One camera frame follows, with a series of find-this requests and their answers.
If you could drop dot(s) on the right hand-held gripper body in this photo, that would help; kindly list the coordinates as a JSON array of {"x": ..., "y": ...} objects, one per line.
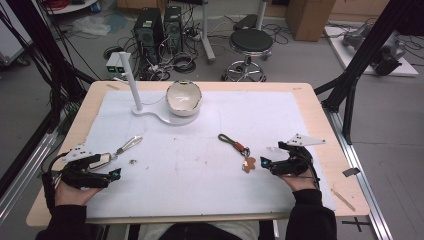
[{"x": 293, "y": 165}]

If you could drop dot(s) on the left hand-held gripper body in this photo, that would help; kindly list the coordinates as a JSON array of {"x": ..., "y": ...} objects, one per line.
[{"x": 83, "y": 176}]

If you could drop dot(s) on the silver metal clip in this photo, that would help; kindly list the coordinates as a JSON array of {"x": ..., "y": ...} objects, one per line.
[{"x": 128, "y": 145}]

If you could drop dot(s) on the person's right hand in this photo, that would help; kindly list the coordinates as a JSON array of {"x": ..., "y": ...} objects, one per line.
[{"x": 301, "y": 183}]

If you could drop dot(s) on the person's left hand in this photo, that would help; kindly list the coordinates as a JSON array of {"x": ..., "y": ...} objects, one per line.
[{"x": 71, "y": 196}]

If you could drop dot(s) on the small metal scrap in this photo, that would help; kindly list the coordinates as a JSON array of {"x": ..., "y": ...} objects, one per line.
[{"x": 133, "y": 162}]

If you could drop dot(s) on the grey tape piece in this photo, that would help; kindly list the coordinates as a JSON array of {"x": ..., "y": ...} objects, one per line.
[{"x": 351, "y": 172}]

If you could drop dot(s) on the thin wooden stick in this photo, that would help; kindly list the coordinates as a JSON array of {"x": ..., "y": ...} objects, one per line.
[{"x": 343, "y": 200}]

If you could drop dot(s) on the white stand with pole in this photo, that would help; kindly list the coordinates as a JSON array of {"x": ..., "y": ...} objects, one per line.
[{"x": 135, "y": 90}]

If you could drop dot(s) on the black tape cross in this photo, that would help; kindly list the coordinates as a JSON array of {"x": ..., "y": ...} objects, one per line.
[{"x": 356, "y": 224}]

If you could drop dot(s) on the person's torso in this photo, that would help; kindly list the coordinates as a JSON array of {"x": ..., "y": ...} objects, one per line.
[{"x": 200, "y": 231}]

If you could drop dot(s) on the grey power supply box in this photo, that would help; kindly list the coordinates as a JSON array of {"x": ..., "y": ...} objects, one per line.
[
  {"x": 111, "y": 65},
  {"x": 121, "y": 65}
]

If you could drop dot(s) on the white ceramic bowl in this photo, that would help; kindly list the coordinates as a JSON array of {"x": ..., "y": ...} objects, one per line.
[{"x": 184, "y": 98}]

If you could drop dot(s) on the black round stool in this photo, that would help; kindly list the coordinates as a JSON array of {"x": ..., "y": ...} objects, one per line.
[{"x": 250, "y": 41}]

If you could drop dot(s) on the cardboard box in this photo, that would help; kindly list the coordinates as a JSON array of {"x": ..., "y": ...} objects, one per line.
[{"x": 310, "y": 20}]

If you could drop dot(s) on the black foot pedal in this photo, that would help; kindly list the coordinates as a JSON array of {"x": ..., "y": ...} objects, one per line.
[{"x": 245, "y": 21}]

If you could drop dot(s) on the clear plastic bag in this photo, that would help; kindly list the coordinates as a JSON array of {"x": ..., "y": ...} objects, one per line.
[{"x": 91, "y": 26}]

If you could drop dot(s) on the large black computer tower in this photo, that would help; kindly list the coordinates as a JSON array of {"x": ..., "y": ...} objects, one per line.
[{"x": 148, "y": 33}]

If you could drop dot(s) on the white metal table leg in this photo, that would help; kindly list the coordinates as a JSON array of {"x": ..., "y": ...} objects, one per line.
[{"x": 207, "y": 33}]

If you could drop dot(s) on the white board with robot parts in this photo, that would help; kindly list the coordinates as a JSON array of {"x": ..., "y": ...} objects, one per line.
[{"x": 383, "y": 50}]

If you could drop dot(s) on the small black computer tower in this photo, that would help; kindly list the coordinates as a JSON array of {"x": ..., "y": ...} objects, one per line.
[{"x": 173, "y": 28}]

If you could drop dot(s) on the aluminium rail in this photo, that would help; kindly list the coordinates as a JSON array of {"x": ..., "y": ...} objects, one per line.
[
  {"x": 23, "y": 173},
  {"x": 360, "y": 156}
]

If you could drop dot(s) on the black metal frame post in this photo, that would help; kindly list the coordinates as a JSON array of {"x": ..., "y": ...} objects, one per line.
[
  {"x": 43, "y": 50},
  {"x": 360, "y": 63}
]

